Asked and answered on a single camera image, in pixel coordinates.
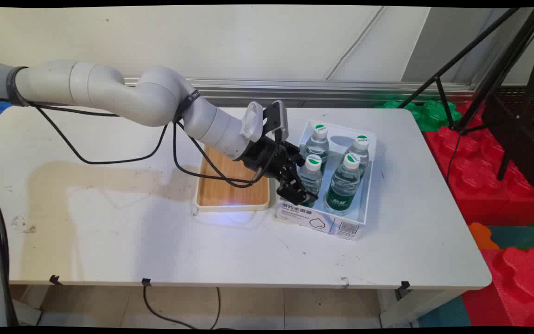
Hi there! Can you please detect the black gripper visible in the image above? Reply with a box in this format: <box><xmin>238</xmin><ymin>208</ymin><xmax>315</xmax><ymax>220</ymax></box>
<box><xmin>239</xmin><ymin>135</ymin><xmax>319</xmax><ymax>207</ymax></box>

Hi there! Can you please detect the small clear water bottle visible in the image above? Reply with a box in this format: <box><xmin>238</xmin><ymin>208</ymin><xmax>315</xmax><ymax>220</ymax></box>
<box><xmin>345</xmin><ymin>135</ymin><xmax>370</xmax><ymax>179</ymax></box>
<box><xmin>296</xmin><ymin>154</ymin><xmax>324</xmax><ymax>208</ymax></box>
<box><xmin>304</xmin><ymin>124</ymin><xmax>331</xmax><ymax>174</ymax></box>
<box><xmin>324</xmin><ymin>152</ymin><xmax>362</xmax><ymax>217</ymax></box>

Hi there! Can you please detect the white printed cardboard box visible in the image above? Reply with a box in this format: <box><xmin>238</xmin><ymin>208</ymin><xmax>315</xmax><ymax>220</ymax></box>
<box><xmin>275</xmin><ymin>119</ymin><xmax>378</xmax><ymax>241</ymax></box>

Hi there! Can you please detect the bamboo tray with cream rim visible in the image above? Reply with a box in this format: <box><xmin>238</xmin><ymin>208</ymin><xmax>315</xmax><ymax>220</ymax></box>
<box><xmin>195</xmin><ymin>144</ymin><xmax>271</xmax><ymax>213</ymax></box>

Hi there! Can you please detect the green foam block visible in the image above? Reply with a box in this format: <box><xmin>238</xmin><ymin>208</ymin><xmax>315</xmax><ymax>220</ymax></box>
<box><xmin>375</xmin><ymin>99</ymin><xmax>462</xmax><ymax>133</ymax></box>

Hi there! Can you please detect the white table leg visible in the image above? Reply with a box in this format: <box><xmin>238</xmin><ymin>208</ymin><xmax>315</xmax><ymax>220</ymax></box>
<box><xmin>378</xmin><ymin>289</ymin><xmax>463</xmax><ymax>328</ymax></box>

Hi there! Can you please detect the large red foam block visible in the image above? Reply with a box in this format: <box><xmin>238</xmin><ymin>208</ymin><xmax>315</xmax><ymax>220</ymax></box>
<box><xmin>424</xmin><ymin>101</ymin><xmax>534</xmax><ymax>226</ymax></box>

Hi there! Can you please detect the orange foam block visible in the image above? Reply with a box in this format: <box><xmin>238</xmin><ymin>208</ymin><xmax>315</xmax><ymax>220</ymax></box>
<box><xmin>468</xmin><ymin>222</ymin><xmax>500</xmax><ymax>250</ymax></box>

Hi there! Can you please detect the black tripod stand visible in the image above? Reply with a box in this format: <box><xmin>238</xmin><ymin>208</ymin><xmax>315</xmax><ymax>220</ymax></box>
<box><xmin>397</xmin><ymin>7</ymin><xmax>534</xmax><ymax>181</ymax></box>

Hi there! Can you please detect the dark brown cabinet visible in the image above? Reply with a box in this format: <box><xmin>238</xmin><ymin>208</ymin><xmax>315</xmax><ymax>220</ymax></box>
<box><xmin>483</xmin><ymin>86</ymin><xmax>534</xmax><ymax>193</ymax></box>

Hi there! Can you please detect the teal floor mat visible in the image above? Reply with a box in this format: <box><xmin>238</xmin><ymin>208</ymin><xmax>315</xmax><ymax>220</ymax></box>
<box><xmin>486</xmin><ymin>225</ymin><xmax>534</xmax><ymax>251</ymax></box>

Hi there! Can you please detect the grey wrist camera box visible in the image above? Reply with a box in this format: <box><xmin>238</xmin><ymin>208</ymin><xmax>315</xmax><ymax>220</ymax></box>
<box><xmin>262</xmin><ymin>100</ymin><xmax>291</xmax><ymax>142</ymax></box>

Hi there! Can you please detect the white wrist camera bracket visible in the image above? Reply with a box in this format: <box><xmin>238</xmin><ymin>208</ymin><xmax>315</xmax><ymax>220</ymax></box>
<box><xmin>240</xmin><ymin>102</ymin><xmax>264</xmax><ymax>142</ymax></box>

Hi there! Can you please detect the aluminium wall rail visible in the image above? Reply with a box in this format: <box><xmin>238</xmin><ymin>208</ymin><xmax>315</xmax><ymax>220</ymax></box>
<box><xmin>122</xmin><ymin>77</ymin><xmax>476</xmax><ymax>109</ymax></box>

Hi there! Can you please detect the black velcro strap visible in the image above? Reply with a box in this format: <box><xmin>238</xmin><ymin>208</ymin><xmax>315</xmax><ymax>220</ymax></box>
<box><xmin>173</xmin><ymin>90</ymin><xmax>201</xmax><ymax>123</ymax></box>
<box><xmin>6</xmin><ymin>66</ymin><xmax>30</xmax><ymax>107</ymax></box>

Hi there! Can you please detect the black floor cable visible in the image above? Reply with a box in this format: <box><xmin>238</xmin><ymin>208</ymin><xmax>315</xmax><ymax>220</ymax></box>
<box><xmin>142</xmin><ymin>285</ymin><xmax>222</xmax><ymax>330</ymax></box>

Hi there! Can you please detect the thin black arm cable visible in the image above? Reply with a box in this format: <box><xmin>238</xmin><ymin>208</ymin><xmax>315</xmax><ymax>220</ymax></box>
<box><xmin>0</xmin><ymin>90</ymin><xmax>282</xmax><ymax>189</ymax></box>

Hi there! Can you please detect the thick black cable bundle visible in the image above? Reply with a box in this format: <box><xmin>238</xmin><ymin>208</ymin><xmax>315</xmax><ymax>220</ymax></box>
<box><xmin>0</xmin><ymin>139</ymin><xmax>20</xmax><ymax>328</ymax></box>

